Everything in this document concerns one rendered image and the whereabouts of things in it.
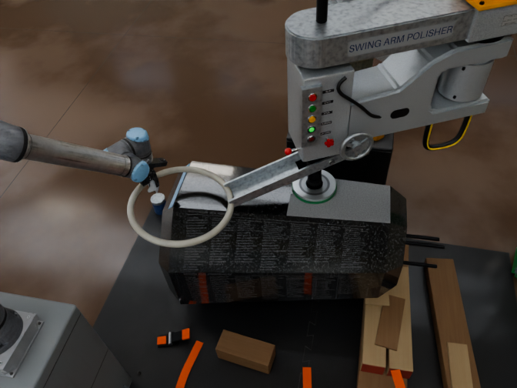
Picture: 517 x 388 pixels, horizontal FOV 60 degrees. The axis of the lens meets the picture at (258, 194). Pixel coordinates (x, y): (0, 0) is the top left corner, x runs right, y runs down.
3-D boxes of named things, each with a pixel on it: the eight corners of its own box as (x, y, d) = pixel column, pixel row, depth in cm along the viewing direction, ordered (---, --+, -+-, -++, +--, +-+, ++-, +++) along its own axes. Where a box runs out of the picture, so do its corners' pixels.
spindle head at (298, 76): (360, 120, 214) (372, 32, 181) (380, 150, 200) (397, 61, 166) (287, 135, 210) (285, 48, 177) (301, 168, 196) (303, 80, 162)
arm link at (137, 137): (120, 132, 196) (138, 122, 201) (125, 153, 205) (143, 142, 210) (133, 142, 191) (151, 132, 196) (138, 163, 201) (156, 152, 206)
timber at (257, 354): (218, 358, 251) (215, 349, 242) (225, 338, 258) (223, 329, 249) (269, 374, 243) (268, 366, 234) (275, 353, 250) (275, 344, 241)
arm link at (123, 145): (111, 159, 185) (135, 145, 191) (95, 148, 191) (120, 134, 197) (117, 176, 191) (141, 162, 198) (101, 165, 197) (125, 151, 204)
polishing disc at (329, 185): (345, 188, 221) (345, 186, 220) (311, 209, 213) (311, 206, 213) (317, 164, 233) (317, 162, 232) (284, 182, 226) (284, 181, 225)
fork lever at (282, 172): (357, 127, 215) (355, 119, 211) (374, 153, 202) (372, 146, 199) (225, 184, 221) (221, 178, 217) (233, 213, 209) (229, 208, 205)
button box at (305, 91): (318, 139, 187) (320, 81, 166) (320, 144, 185) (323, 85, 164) (299, 144, 186) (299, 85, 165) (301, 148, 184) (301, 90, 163)
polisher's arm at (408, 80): (455, 106, 222) (487, 10, 186) (482, 135, 207) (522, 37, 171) (313, 137, 214) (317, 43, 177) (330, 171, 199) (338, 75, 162)
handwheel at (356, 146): (363, 142, 200) (367, 116, 188) (372, 158, 193) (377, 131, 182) (331, 150, 198) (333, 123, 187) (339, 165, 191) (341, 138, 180)
